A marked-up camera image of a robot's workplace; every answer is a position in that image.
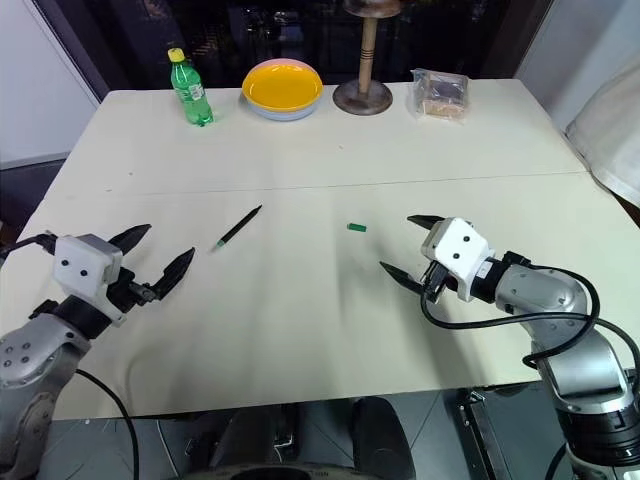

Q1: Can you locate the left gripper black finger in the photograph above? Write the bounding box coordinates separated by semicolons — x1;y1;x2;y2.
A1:
148;246;197;302
107;223;153;255

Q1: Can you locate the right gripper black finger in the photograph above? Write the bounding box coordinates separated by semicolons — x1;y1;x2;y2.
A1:
379;260;426;295
406;214;447;233

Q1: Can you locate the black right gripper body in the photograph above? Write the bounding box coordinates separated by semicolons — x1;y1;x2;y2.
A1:
419;259;459;304

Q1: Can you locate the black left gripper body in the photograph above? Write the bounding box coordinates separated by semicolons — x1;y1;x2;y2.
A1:
106;267;155;315

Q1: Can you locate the black pen with green end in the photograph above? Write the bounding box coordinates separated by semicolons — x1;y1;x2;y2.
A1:
209;203;264;253

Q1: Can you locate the green plastic bottle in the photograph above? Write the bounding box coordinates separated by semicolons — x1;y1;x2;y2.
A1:
166;47;215;127

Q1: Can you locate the clear plastic bag package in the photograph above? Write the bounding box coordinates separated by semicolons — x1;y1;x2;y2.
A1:
409;67;472;123

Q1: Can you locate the dark rounded shape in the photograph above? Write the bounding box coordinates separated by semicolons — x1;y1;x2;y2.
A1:
348;395;418;480

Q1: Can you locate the black metal case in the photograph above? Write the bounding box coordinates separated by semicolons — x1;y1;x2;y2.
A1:
453;386;557;480

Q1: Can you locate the wooden stand with round base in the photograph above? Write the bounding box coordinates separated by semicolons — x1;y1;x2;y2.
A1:
331;0;405;116

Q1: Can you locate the light blue plate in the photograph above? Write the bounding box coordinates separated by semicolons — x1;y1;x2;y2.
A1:
242;93;322;122

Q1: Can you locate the yellow plate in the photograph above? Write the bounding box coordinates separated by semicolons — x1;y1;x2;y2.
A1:
241;63;324;113

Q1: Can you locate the white cloth bag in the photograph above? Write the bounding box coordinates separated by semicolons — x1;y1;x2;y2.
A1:
564;60;640;207

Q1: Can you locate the pink plate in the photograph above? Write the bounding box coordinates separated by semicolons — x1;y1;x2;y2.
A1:
253;56;315;69

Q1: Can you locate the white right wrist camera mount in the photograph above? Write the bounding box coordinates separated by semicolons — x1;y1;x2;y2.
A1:
420;216;495;304

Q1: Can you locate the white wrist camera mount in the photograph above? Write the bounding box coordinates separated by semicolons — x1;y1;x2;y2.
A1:
420;216;495;304
51;233;125;329

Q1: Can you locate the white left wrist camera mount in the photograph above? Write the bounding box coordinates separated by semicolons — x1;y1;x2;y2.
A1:
51;233;125;329

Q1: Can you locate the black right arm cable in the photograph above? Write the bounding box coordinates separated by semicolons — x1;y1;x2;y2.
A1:
419;263;640;372

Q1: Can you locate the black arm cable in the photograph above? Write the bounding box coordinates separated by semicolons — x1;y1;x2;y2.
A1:
419;263;640;372
0;230;140;480

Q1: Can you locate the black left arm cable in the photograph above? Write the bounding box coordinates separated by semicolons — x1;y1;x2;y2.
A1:
0;230;140;480

